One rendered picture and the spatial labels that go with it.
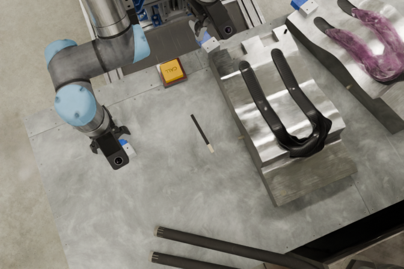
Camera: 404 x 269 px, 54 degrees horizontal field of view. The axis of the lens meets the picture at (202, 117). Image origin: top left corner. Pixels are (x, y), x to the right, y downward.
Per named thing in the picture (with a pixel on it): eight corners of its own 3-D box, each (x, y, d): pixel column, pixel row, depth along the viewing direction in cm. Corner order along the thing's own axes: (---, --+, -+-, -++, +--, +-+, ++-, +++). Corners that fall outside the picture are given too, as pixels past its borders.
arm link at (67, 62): (96, 43, 91) (110, 84, 88) (49, 60, 90) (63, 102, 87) (86, 26, 83) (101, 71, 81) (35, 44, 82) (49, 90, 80)
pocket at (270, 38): (256, 40, 127) (257, 35, 123) (271, 34, 127) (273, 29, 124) (262, 52, 126) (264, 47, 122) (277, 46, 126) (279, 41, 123)
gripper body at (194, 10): (207, -4, 114) (207, -31, 102) (225, 17, 112) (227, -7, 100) (185, 9, 113) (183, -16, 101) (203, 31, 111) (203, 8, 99)
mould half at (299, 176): (209, 65, 130) (209, 47, 117) (280, 37, 133) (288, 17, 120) (274, 207, 118) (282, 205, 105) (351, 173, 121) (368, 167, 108)
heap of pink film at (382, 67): (319, 35, 126) (326, 23, 119) (358, 3, 129) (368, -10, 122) (379, 93, 121) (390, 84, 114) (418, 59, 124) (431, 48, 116)
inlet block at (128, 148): (103, 128, 125) (98, 125, 120) (116, 120, 126) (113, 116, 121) (122, 163, 122) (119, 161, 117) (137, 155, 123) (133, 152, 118)
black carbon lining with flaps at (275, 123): (234, 66, 123) (237, 53, 114) (281, 47, 124) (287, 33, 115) (283, 169, 114) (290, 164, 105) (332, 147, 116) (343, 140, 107)
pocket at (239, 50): (225, 52, 126) (226, 47, 122) (240, 46, 126) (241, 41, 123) (231, 64, 125) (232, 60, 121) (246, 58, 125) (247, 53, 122)
